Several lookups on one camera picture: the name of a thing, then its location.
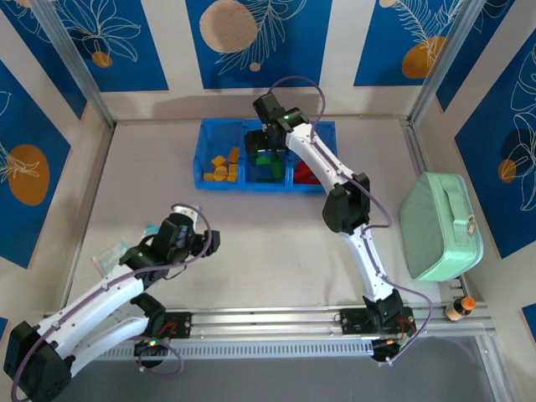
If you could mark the green long lego brick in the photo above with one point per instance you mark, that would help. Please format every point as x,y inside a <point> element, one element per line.
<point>268,180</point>
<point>276,167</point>
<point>261,160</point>

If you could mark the yellow lego brick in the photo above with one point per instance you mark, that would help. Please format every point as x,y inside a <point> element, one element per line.
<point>218,161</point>
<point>231,178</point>
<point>208,176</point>
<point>233,168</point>
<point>233,154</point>

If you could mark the orange rounded lego piece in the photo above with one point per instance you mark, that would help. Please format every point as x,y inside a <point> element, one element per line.
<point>220,171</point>

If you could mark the red long lego brick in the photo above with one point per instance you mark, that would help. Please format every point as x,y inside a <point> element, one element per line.
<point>307,179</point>
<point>302,167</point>

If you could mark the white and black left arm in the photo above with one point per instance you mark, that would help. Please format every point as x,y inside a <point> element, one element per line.
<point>37,360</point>

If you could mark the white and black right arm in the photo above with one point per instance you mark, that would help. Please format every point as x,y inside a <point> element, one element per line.
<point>345,209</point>

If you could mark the clear plastic packet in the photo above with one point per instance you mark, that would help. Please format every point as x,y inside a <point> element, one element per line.
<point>111,255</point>

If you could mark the mint green zip case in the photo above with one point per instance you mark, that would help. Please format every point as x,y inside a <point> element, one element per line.
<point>439,226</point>

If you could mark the small bottle with orange cap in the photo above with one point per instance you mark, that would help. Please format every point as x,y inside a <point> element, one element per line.
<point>458,309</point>

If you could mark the blue floral wall panel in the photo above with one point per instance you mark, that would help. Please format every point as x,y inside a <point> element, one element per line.
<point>272,42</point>
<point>494,159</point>
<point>25,125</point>
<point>125,42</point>
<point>377,42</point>

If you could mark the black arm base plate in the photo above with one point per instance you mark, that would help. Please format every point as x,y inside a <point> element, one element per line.
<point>178,324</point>
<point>354,322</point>

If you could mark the aluminium table side rail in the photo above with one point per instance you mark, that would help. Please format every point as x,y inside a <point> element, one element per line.
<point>101,165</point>
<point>412,146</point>

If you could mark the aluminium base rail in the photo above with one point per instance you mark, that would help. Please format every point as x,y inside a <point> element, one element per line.
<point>259,320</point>

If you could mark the aluminium frame post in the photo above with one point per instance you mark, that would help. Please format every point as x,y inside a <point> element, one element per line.
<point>73,58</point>
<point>439,58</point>

